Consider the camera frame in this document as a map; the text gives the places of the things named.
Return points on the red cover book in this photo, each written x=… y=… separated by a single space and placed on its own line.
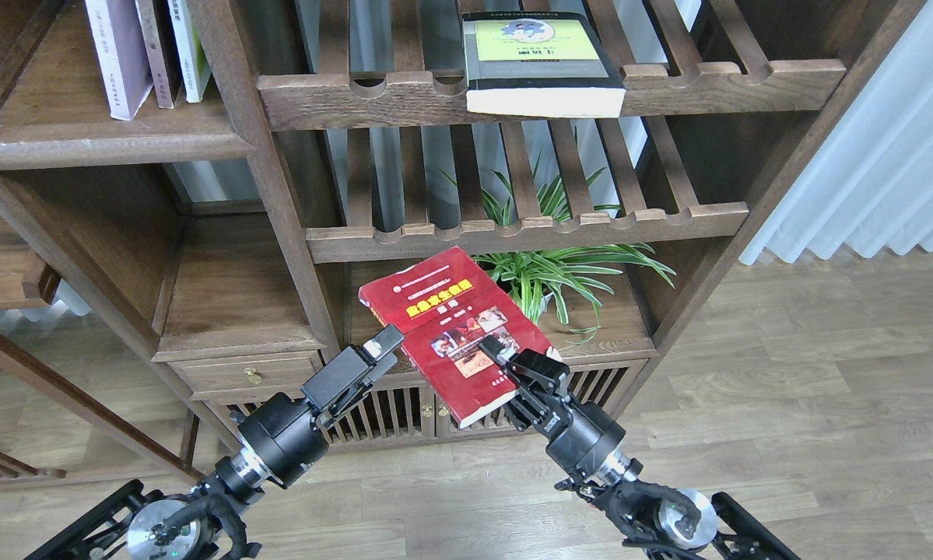
x=445 y=306

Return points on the white plant pot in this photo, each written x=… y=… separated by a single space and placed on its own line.
x=535 y=306

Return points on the dark wooden bookshelf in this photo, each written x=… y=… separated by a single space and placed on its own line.
x=331 y=149

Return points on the white lavender book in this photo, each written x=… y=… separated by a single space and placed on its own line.
x=121 y=53

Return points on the green spider plant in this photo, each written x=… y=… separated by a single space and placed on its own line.
x=521 y=273

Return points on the white curtain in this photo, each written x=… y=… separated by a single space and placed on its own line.
x=870 y=186

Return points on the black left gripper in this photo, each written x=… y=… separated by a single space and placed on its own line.
x=281 y=440

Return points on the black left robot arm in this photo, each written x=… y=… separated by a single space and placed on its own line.
x=176 y=526

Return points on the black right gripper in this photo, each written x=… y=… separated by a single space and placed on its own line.
x=583 y=440

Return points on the brass drawer knob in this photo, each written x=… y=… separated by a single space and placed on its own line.
x=253 y=376

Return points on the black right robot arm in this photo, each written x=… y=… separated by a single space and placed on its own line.
x=664 y=522

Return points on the green and black book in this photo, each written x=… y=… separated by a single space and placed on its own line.
x=538 y=64

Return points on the white green upright book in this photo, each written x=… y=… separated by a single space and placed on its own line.
x=194 y=64

